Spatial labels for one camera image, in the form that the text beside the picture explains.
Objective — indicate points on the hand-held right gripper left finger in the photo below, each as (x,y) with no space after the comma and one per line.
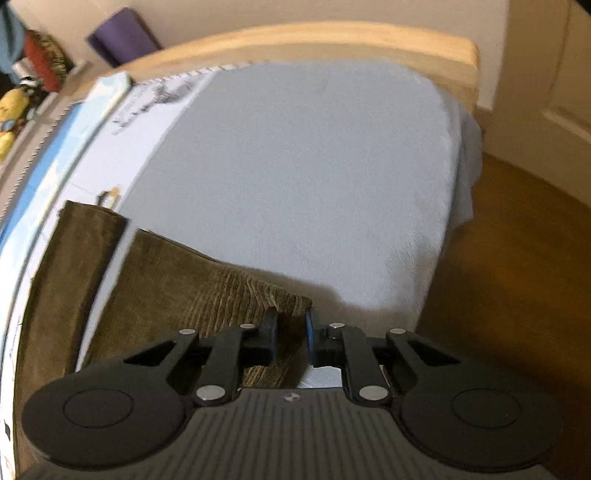
(271,333)

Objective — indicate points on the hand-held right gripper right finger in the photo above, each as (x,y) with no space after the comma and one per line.
(310,338)

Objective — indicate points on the grey bed sheet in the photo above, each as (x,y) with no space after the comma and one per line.
(300,184)

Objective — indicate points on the printed white and blue blanket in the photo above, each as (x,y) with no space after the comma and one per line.
(138,134)

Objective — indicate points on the purple rolled mat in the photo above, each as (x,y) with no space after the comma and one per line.
(122,39)

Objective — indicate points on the yellow plush toy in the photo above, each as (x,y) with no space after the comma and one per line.
(10,110)

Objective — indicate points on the cream panelled door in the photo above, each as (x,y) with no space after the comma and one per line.
(545,78)

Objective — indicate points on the red patterned cushion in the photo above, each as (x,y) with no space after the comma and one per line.
(44,62)

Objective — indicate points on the teal cloth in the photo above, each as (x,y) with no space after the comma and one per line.
(10,32)

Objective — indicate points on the wooden bed frame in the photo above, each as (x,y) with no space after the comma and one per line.
(323,41)

